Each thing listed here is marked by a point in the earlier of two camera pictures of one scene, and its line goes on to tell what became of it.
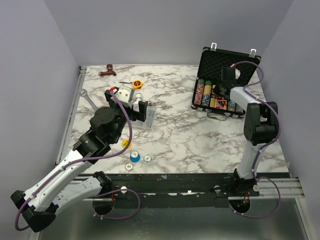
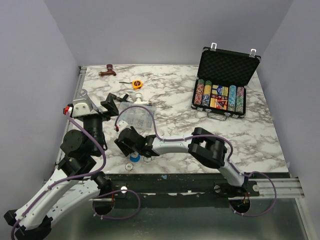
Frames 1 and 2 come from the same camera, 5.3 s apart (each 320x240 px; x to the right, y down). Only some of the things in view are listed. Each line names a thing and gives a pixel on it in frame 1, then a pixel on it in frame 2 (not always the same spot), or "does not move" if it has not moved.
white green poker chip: (147, 158) does not move
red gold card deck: (218, 102) does not move
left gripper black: (140, 115) to (110, 105)
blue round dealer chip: (135, 159) does not move
